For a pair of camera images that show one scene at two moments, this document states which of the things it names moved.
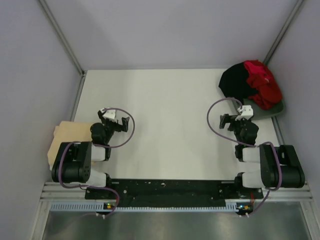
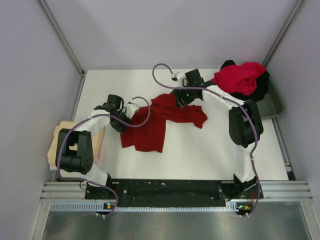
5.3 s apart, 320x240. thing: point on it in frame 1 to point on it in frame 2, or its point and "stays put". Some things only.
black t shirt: x=233 y=82 to x=262 y=86
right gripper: x=227 y=118 to x=179 y=98
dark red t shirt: x=268 y=94 to x=150 y=136
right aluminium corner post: x=272 y=50 stays put
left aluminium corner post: x=66 y=44 stays put
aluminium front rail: x=75 y=192 stays put
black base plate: x=172 y=192 stays put
